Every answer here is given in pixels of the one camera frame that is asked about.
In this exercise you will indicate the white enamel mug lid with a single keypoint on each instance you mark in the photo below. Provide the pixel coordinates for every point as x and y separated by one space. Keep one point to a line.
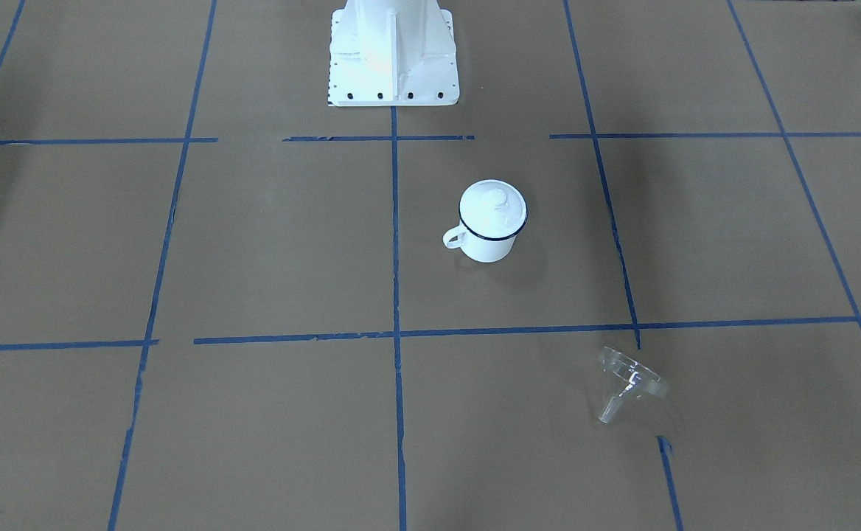
493 210

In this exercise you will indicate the white enamel mug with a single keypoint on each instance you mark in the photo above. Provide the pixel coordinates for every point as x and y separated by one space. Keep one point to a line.
477 249

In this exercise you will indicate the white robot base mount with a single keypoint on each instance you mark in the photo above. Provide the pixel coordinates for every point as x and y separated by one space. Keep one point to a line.
385 53

